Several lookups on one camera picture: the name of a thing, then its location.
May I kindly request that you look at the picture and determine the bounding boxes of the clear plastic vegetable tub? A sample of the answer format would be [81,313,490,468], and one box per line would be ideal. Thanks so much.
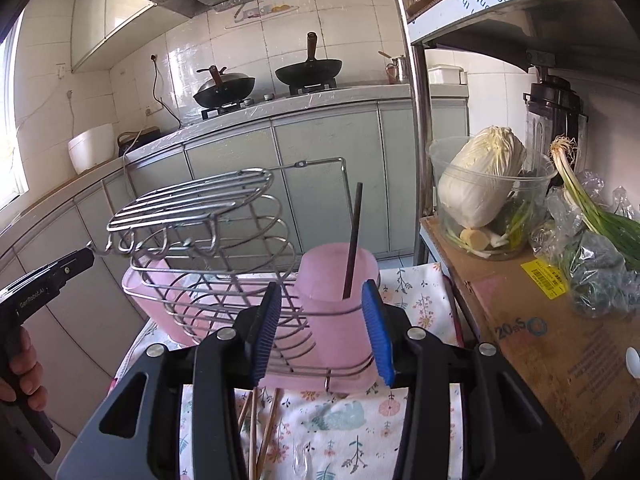
[428,126,556,260]

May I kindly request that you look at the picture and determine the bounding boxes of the green onions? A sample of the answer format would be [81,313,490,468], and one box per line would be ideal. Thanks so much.
[550,136,640,270]

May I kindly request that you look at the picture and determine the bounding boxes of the gas stove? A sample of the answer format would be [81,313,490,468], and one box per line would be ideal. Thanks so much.
[194,78,337,120]

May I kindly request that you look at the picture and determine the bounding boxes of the pink cup left side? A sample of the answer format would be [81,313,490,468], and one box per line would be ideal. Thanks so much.
[122,257,196,346]

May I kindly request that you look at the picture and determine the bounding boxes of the black wok wooden handle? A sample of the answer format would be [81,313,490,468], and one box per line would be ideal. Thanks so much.
[276,32,343,90]

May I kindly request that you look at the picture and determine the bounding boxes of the white lidded container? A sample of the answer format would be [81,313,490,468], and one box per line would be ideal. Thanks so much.
[427,64,468,84]

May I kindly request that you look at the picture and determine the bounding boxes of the steel shelving unit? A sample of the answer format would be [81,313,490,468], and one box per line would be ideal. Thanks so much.
[382,0,640,266]

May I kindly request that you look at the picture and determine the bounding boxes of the napa cabbage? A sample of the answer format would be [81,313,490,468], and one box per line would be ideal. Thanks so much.
[437,126,526,229]

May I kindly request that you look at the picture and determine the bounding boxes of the black blender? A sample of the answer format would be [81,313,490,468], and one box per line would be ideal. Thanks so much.
[523,75,588,172]

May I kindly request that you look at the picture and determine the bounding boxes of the small steel pot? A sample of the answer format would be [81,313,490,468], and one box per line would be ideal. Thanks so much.
[378,51,408,84]

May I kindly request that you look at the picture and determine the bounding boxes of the left hand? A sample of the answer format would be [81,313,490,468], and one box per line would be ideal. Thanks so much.
[11,327,48,412]

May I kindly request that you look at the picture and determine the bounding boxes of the metal wire utensil rack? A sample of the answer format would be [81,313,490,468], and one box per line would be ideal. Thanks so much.
[86,156,381,394]

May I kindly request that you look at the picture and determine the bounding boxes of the white rice cooker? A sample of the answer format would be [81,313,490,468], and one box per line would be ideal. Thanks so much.
[67,124,116,174]

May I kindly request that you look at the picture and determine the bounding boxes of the upper wall cabinets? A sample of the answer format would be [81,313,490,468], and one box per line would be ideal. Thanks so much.
[70,0,186,73]

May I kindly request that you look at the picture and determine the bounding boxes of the pink plastic rack tray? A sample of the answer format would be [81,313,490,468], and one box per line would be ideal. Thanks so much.
[120,257,381,394]

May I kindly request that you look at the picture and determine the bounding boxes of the black wok with lid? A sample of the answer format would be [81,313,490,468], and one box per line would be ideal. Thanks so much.
[193,65,255,110]

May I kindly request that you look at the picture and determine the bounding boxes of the black power cable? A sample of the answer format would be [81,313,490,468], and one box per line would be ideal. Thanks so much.
[148,53,182,129]

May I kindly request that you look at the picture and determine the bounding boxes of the floral animal print cloth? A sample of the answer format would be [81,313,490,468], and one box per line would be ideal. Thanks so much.
[112,261,464,480]

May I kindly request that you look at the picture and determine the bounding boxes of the pink cup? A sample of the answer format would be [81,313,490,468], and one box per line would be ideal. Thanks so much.
[122,257,196,346]
[294,243,378,393]

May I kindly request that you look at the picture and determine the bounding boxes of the plastic bag of greens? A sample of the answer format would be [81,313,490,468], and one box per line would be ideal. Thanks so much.
[529,171,639,318]

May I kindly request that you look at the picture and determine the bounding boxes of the cardboard box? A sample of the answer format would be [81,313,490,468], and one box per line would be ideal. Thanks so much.
[420,217,639,479]

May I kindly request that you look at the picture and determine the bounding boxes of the dark metal chopstick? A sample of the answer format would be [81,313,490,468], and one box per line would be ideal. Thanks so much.
[343,182,363,300]

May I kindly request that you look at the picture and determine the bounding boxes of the pink cup right side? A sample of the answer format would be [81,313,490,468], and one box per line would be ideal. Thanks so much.
[294,243,378,393]

